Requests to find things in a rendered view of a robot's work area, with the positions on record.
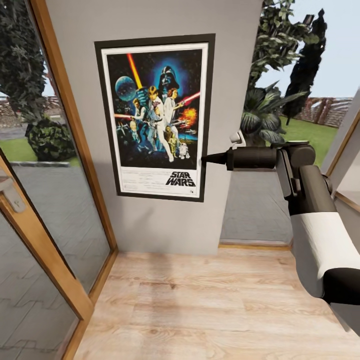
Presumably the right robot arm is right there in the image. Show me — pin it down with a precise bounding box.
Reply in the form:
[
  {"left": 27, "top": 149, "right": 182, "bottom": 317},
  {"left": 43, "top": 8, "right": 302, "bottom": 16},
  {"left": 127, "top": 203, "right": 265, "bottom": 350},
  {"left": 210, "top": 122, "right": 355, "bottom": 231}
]
[{"left": 201, "top": 130, "right": 360, "bottom": 336}]

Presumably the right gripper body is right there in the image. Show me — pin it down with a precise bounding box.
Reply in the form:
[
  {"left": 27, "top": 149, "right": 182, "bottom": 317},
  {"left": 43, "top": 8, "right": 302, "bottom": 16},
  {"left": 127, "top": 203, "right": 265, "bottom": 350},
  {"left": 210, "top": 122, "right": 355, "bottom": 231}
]
[{"left": 226, "top": 146, "right": 259, "bottom": 171}]

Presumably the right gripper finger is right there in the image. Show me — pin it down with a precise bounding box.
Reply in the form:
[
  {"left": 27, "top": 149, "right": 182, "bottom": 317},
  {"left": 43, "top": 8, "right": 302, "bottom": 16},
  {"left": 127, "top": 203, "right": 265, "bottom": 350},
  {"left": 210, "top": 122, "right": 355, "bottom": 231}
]
[{"left": 201, "top": 151, "right": 228, "bottom": 165}]

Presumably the poster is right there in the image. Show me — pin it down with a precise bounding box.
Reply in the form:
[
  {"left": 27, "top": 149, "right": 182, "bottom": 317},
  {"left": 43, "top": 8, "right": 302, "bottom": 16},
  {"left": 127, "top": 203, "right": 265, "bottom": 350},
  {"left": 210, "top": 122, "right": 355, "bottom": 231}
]
[{"left": 94, "top": 33, "right": 216, "bottom": 203}]

